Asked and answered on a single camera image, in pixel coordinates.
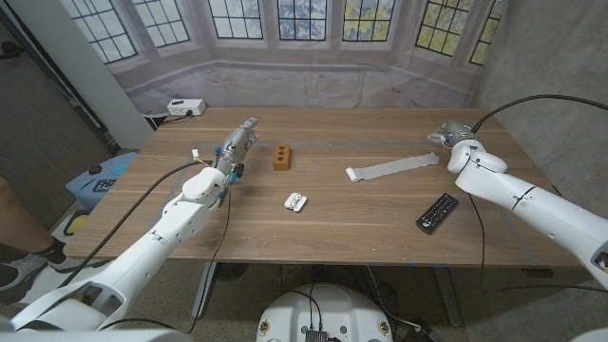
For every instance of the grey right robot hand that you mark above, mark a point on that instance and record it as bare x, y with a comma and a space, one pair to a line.
451, 130

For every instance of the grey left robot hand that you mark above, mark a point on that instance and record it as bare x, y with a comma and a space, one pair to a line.
233, 145

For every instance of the white bandage strip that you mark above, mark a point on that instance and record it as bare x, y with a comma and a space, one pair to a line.
394, 166

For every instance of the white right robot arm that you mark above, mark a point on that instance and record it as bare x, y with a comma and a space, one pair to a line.
532, 204

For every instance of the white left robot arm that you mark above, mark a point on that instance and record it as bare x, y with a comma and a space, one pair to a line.
171, 228

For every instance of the wooden block with three holes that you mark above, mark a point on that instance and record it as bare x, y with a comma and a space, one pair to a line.
281, 157

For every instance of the white AirPods case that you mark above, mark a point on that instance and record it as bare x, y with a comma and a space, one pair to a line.
295, 202

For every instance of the black TV remote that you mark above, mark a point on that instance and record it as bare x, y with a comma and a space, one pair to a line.
437, 214

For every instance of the white power strip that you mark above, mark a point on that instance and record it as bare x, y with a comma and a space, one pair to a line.
186, 107

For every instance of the printed window backdrop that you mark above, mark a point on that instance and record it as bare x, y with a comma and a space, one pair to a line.
304, 81

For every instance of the blue and white floor device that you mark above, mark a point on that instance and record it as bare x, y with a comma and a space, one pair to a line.
100, 180

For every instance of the grey table leg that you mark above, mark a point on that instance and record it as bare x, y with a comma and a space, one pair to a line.
447, 297
204, 290

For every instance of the yellow and black floor item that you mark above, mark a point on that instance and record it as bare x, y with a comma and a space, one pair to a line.
75, 223

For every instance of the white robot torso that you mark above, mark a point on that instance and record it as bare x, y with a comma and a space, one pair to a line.
328, 309

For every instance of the person leg with grey shoe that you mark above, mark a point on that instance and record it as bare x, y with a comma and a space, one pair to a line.
19, 223

